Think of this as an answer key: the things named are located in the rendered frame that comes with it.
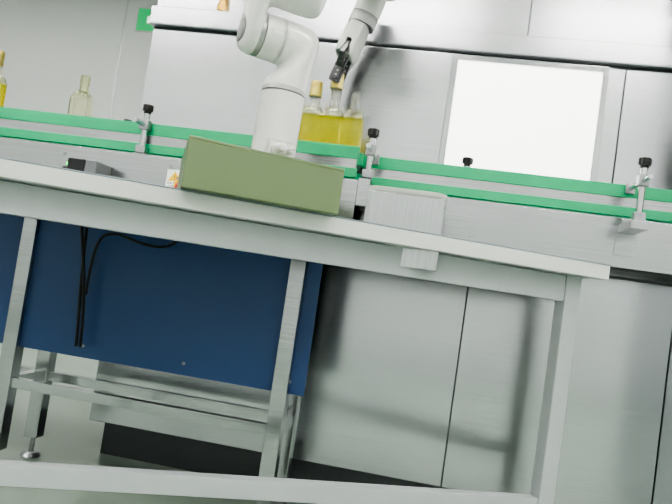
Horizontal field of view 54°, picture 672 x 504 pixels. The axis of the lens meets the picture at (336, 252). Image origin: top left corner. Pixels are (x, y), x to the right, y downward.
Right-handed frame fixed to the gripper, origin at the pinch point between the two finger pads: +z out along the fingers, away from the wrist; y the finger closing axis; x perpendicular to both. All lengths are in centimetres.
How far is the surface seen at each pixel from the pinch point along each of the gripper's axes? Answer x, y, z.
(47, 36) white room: -327, -311, -21
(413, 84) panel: 17.7, -13.3, -9.4
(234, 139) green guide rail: -14.7, 12.6, 28.1
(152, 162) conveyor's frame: -32, 15, 42
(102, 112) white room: -254, -311, 18
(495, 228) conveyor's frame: 55, 5, 22
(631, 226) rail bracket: 82, 16, 11
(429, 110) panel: 25.1, -13.3, -4.1
